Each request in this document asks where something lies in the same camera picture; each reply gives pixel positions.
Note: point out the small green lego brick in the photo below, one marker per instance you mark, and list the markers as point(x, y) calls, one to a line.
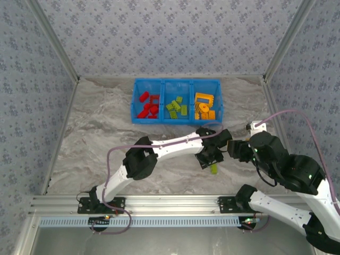
point(179, 99)
point(214, 169)

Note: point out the orange round lego piece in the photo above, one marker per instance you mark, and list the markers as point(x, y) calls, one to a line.
point(201, 109)

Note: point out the blue three-compartment plastic bin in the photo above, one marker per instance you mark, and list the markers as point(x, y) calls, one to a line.
point(175, 120)

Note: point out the orange lego window frame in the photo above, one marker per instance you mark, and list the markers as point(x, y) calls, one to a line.
point(204, 95)

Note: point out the red lego window frame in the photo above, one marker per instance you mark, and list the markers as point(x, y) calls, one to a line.
point(155, 95)

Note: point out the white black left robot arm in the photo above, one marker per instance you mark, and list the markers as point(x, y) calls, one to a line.
point(172, 146)

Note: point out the small LED circuit board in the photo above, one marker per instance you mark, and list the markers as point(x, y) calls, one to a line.
point(251, 220)
point(98, 221)

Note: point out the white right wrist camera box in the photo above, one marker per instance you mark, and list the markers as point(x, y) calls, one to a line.
point(257, 126)

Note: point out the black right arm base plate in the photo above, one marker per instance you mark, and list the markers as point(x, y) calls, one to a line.
point(225, 205)

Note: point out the aluminium mounting rail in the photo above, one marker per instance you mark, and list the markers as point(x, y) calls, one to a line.
point(170, 204)

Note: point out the aluminium frame post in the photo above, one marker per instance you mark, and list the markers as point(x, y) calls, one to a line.
point(55, 40)
point(287, 40)

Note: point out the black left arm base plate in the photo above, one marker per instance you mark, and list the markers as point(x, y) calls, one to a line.
point(82, 208)

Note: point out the short aluminium frame leg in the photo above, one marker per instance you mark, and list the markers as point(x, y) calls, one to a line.
point(25, 236)

